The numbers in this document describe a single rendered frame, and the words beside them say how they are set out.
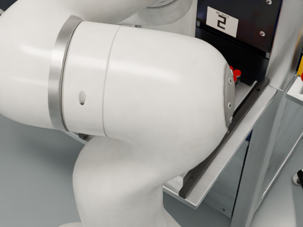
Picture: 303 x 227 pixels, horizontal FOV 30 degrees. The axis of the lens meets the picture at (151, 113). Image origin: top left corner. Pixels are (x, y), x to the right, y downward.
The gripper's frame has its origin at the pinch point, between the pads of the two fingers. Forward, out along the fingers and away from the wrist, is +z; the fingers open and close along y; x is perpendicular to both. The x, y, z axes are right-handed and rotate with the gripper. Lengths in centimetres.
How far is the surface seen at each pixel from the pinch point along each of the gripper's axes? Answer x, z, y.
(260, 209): -49, 110, -13
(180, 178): 2.5, 19.3, -5.1
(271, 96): -31.8, 22.3, -10.6
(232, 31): -34.7, 9.7, 3.7
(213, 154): -7.4, 20.3, -7.8
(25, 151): -18, 110, 82
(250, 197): -35, 80, -11
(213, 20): -34.7, 8.9, 9.4
